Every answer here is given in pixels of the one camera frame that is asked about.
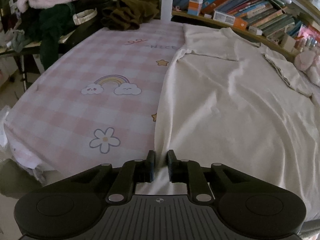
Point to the dark green cloth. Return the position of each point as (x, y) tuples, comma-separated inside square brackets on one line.
[(52, 27)]

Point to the pink checked cartoon mat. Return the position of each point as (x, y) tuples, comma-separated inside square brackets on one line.
[(87, 62)]

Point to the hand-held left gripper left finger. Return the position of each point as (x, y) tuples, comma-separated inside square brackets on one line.
[(152, 170)]

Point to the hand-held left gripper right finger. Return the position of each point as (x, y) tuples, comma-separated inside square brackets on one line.
[(171, 169)]

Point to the white bookshelf frame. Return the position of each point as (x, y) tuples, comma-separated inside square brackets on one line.
[(167, 2)]

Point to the olive brown cloth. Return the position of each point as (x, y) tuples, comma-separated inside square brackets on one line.
[(130, 12)]

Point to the pink white plush toy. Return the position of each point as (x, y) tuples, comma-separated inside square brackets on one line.
[(308, 65)]

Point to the cream t-shirt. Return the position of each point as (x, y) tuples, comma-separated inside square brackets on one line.
[(237, 110)]

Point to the row of books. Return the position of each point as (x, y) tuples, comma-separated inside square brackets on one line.
[(245, 7)]

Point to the flat white orange box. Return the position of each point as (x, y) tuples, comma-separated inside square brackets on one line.
[(228, 19)]

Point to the small white charger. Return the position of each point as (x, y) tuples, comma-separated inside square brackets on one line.
[(255, 30)]

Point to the cream pen holder box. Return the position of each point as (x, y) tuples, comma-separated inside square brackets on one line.
[(287, 42)]

